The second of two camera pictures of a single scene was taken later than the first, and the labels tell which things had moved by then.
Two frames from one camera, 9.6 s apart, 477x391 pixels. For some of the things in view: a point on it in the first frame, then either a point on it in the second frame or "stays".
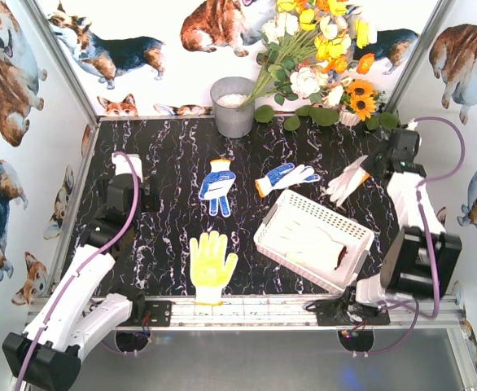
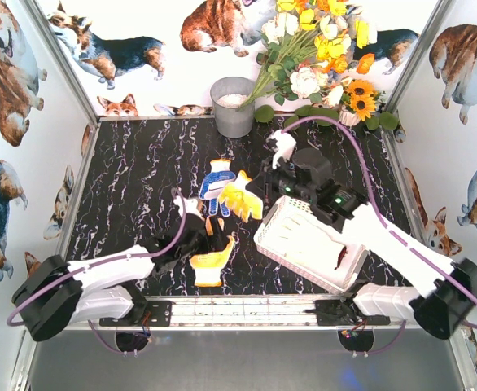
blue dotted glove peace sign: x=216 y=186 stays
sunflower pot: x=361 y=103 stays
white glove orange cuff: x=341 y=186 -> x=246 y=204
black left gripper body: x=150 y=199 -> x=200 y=237
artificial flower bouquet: x=309 y=48 stays
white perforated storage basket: x=315 y=240 stays
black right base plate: x=341 y=312 stays
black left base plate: x=160 y=312 stays
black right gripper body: x=374 y=164 -> x=269 y=184
